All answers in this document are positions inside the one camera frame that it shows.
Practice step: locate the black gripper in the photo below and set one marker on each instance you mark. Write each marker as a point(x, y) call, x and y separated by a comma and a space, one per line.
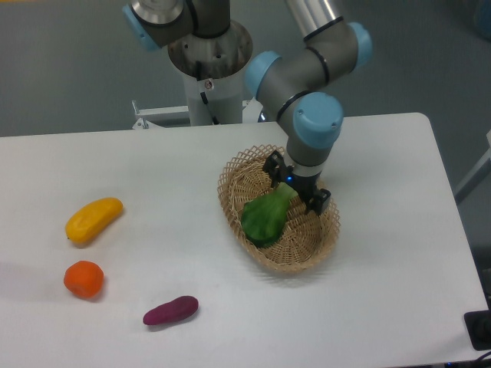
point(304, 183)

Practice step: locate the green bok choy vegetable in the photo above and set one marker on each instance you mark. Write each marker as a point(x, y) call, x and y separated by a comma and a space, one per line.
point(264, 218)

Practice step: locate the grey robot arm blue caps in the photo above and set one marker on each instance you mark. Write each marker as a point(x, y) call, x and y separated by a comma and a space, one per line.
point(214, 56)

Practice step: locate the woven wicker basket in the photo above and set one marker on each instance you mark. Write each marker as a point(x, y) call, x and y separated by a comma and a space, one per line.
point(306, 239)

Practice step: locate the purple sweet potato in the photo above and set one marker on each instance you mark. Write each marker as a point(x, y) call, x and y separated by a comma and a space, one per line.
point(172, 312)

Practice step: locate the yellow mango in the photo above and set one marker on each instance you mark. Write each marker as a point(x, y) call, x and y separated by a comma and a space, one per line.
point(89, 221)

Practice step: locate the black device at table edge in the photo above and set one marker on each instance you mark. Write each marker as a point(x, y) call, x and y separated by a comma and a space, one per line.
point(478, 328)

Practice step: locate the orange fruit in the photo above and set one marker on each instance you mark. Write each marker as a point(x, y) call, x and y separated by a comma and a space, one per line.
point(84, 279)

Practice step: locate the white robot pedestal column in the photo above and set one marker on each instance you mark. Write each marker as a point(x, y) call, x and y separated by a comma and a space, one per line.
point(214, 101)

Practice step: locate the white metal base frame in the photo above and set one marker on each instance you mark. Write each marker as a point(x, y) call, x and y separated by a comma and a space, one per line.
point(166, 117)

